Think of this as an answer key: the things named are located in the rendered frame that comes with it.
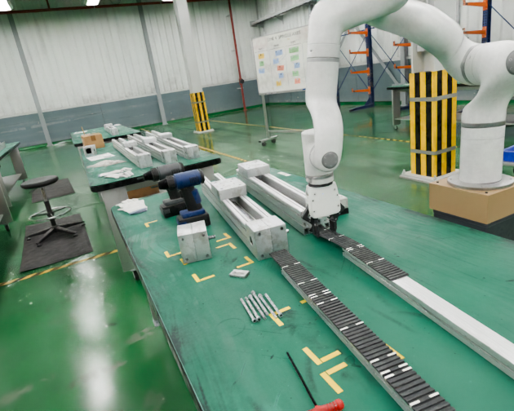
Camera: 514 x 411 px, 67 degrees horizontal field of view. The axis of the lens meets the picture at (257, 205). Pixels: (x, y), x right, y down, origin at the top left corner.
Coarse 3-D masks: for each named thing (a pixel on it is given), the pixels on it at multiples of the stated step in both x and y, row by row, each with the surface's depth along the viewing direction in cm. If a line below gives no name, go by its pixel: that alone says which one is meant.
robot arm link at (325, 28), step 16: (336, 0) 101; (352, 0) 100; (368, 0) 98; (384, 0) 97; (400, 0) 96; (320, 16) 102; (336, 16) 102; (352, 16) 102; (368, 16) 101; (320, 32) 103; (336, 32) 103; (320, 48) 104; (336, 48) 105
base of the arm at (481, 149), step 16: (464, 128) 121; (480, 128) 117; (496, 128) 116; (464, 144) 122; (480, 144) 118; (496, 144) 118; (464, 160) 124; (480, 160) 120; (496, 160) 119; (464, 176) 125; (480, 176) 121; (496, 176) 121
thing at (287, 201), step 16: (240, 176) 194; (272, 176) 175; (256, 192) 173; (272, 192) 151; (288, 192) 155; (304, 192) 145; (272, 208) 156; (288, 208) 138; (304, 208) 129; (304, 224) 129; (320, 224) 134
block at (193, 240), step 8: (184, 224) 127; (192, 224) 126; (200, 224) 125; (184, 232) 120; (192, 232) 119; (200, 232) 119; (184, 240) 119; (192, 240) 119; (200, 240) 120; (208, 240) 121; (184, 248) 120; (192, 248) 120; (200, 248) 121; (208, 248) 121; (184, 256) 120; (192, 256) 121; (200, 256) 122; (208, 256) 122
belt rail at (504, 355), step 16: (352, 256) 106; (368, 272) 100; (400, 288) 88; (416, 288) 86; (416, 304) 83; (432, 304) 79; (448, 304) 79; (448, 320) 75; (464, 320) 73; (464, 336) 72; (480, 336) 69; (496, 336) 68; (480, 352) 68; (496, 352) 65; (512, 352) 64; (512, 368) 62
